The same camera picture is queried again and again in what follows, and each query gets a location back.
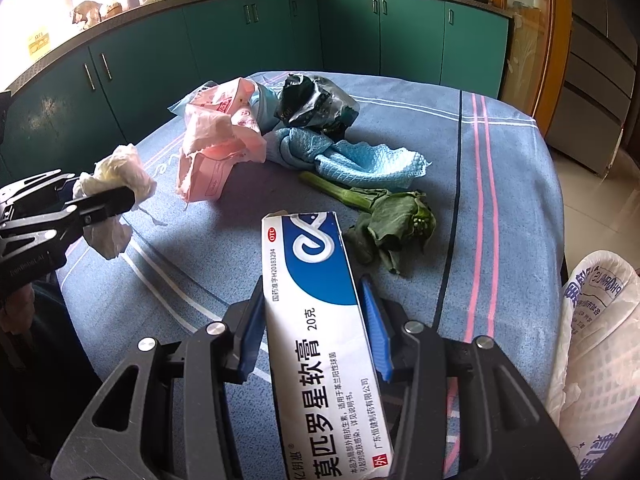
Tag teal lower kitchen cabinets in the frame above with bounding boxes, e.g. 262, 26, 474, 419
0, 0, 513, 181

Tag blue striped table cloth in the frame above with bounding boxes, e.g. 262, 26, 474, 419
55, 71, 566, 480

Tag blue and white medicine box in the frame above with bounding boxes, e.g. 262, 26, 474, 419
261, 211, 396, 480

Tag green vegetable stalk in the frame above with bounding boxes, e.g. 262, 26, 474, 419
299, 171, 437, 276

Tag wooden framed glass door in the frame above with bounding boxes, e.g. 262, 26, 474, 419
492, 0, 573, 121

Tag waste bin with white liner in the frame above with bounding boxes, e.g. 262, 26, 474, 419
545, 250, 640, 480

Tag large pink plastic wrapper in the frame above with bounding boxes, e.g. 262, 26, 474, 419
175, 107, 268, 207

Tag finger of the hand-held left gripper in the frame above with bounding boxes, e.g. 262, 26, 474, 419
0, 172, 81, 211
0, 187, 136, 256

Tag brown crumpled bag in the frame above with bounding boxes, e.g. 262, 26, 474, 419
71, 1, 104, 29

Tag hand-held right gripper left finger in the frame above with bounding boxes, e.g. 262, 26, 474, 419
50, 276, 268, 480

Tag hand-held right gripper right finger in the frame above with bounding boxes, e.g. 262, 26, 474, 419
357, 275, 581, 480

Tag black plastic bag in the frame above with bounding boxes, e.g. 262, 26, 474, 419
274, 74, 361, 140

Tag pink and blue plastic wrapper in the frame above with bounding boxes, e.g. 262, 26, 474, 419
167, 77, 277, 136

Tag white tissue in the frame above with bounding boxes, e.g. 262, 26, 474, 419
72, 143, 158, 261

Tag light blue wiping cloth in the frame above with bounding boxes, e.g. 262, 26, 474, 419
267, 127, 433, 183

